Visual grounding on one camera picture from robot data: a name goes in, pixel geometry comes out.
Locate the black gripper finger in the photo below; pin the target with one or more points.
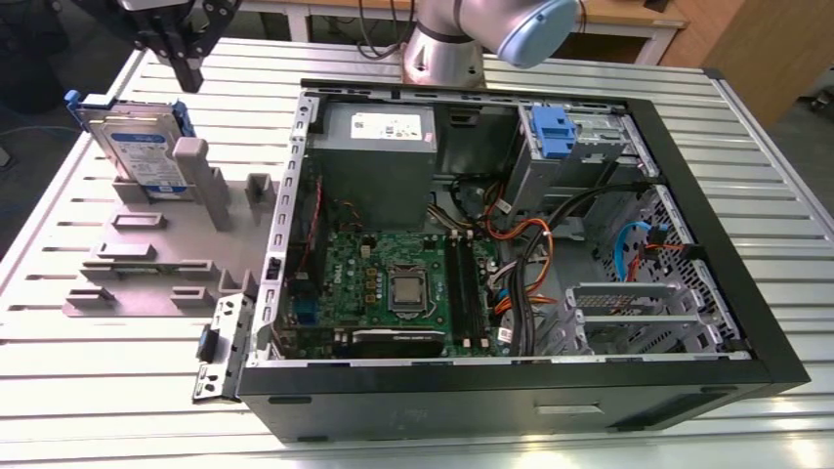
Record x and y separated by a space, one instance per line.
218 24
163 46

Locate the hard disk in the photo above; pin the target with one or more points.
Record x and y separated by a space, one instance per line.
140 151

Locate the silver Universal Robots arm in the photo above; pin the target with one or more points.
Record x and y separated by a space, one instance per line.
443 58

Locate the metal disk bay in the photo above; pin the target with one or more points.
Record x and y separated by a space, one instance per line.
651 320

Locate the grey power supply unit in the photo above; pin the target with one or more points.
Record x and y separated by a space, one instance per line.
371 185

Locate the grey parts rack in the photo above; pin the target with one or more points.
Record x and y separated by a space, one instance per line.
176 244

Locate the green RAM stick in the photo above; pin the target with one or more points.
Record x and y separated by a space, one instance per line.
140 268

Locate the green motherboard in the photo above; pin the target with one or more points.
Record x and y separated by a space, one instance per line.
351 264

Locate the blue drive latch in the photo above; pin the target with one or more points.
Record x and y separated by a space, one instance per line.
554 132

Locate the CPU socket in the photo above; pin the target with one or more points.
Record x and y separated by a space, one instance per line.
407 268

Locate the blue VGA port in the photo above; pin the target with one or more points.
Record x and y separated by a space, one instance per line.
307 312

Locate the metal optical drive cage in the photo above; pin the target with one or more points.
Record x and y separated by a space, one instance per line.
561 181

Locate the silver CPU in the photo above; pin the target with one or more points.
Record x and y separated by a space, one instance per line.
409 291

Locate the wooden desk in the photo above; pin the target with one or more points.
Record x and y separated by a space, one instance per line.
638 22

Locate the black RAM slot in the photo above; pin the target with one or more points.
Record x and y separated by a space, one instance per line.
479 290
471 290
463 290
457 290

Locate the black graphics card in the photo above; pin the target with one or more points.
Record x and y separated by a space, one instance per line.
398 342

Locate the black open PC case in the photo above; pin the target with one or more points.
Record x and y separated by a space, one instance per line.
457 405

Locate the black office chair base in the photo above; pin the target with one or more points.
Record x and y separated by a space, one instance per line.
821 98

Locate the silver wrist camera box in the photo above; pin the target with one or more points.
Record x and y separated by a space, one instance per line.
152 4

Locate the white metal desk frame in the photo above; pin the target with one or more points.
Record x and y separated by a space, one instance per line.
296 29

